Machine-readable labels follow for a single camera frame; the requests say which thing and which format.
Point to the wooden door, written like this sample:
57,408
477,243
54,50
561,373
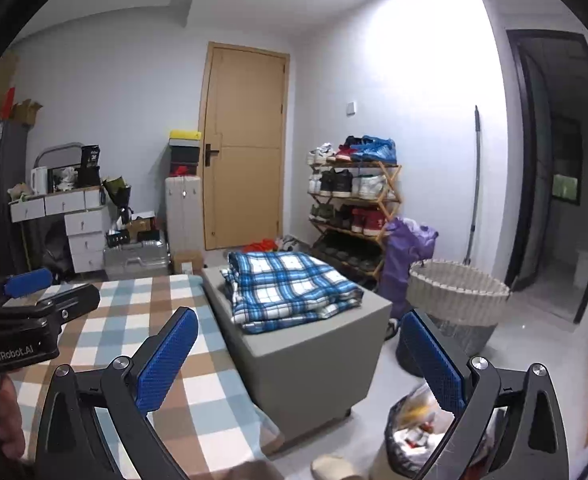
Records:
246,110

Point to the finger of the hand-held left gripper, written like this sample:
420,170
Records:
69,300
26,282

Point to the orange plastic bag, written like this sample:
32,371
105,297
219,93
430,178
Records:
261,246

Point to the grey ottoman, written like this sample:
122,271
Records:
304,360

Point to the open cardboard box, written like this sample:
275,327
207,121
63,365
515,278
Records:
26,112

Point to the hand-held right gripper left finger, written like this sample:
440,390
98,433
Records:
166,360

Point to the dark doorway frame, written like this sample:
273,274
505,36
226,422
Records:
516,160

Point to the brown cardboard box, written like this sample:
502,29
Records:
188,262

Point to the trash bin with bag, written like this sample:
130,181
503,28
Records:
409,440

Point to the black printed box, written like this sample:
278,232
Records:
91,156

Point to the beige slipper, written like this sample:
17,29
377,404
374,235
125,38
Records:
336,467

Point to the white desk with drawers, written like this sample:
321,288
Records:
81,222

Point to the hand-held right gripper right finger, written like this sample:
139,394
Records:
434,360

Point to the yellow shoe box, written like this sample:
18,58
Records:
184,135

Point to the black red shoe box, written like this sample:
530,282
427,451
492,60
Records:
183,168

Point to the woven laundry basket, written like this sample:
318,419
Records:
454,290

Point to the purple bag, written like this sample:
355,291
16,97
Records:
406,250

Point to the grey black shoe box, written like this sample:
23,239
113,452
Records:
184,150

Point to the dark cloth bundle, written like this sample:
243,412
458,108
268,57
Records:
56,250

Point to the white cabinet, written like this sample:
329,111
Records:
184,215

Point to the white black sneaker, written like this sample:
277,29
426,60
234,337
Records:
391,329

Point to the black wrapped bouquet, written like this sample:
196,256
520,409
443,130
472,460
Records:
119,195

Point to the blue white plaid shirt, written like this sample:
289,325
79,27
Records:
289,285

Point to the white light switch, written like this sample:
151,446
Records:
351,107

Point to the person's left hand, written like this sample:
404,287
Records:
9,415

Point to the white kettle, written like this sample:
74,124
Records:
39,181

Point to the checked bed sheet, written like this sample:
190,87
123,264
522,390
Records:
139,305

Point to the grey metal folding frame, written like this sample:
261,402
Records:
56,150

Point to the silver suitcase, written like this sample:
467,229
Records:
136,260

